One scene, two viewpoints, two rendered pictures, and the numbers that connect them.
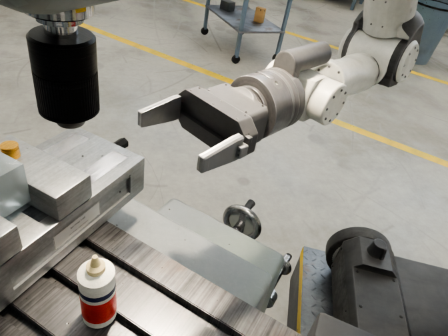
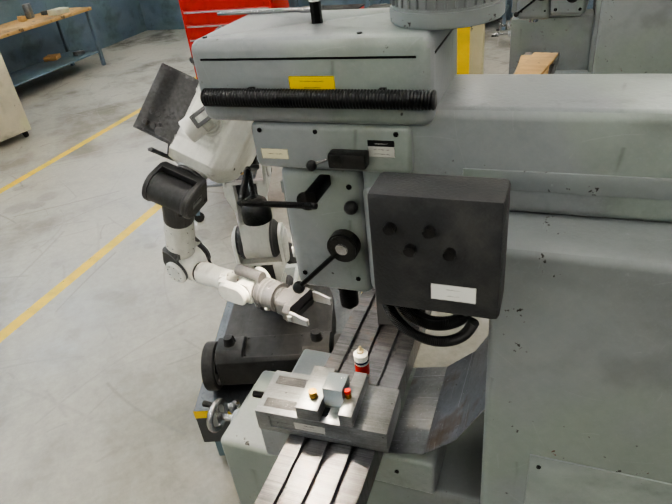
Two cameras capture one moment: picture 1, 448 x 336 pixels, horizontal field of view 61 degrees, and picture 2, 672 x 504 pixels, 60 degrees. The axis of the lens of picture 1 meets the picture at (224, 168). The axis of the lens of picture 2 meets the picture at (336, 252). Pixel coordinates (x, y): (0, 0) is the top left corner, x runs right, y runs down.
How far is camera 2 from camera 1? 1.53 m
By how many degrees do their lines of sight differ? 71
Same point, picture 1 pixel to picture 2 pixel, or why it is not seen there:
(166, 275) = (336, 361)
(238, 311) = (345, 337)
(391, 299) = (263, 340)
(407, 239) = (125, 373)
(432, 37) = not seen: outside the picture
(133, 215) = not seen: hidden behind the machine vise
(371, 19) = (188, 250)
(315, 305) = not seen: hidden behind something
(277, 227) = (107, 486)
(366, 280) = (251, 351)
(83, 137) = (267, 400)
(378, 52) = (199, 258)
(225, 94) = (286, 297)
